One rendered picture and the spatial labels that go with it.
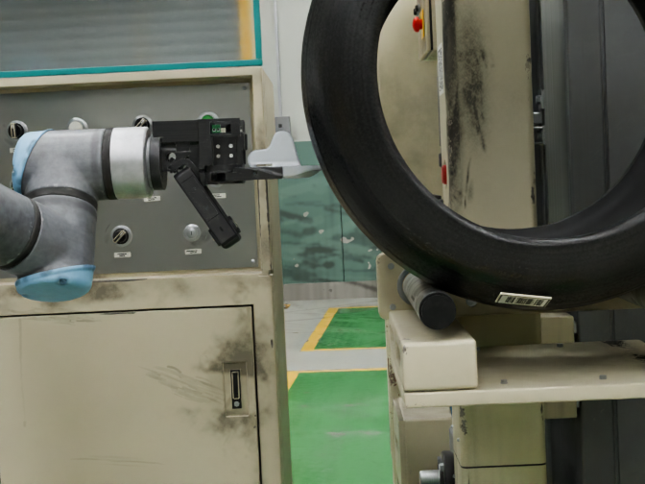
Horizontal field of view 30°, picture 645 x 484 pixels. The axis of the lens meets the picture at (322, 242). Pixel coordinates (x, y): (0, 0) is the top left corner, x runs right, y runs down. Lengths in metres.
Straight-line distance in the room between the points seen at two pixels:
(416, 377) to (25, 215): 0.49
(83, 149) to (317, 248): 9.15
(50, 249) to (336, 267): 9.22
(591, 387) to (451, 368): 0.17
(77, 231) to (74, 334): 0.76
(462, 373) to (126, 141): 0.50
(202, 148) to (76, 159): 0.15
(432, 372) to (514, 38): 0.59
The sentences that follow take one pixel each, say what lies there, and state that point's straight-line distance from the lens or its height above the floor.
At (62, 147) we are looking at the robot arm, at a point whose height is 1.12.
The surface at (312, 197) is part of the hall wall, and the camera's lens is 10.61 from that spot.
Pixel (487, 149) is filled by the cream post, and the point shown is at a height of 1.09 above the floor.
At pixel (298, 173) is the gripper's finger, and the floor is 1.07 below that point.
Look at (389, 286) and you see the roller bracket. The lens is 1.77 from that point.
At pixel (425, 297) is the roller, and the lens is 1.43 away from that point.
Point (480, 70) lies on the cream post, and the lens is 1.81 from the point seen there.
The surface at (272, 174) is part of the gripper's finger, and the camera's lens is 1.49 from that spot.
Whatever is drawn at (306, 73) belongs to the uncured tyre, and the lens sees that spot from 1.45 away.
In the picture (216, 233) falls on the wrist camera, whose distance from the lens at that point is 1.51.
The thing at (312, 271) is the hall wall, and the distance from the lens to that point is 10.64.
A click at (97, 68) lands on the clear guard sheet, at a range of 2.22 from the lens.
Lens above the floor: 1.06
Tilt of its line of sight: 3 degrees down
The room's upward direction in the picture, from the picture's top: 3 degrees counter-clockwise
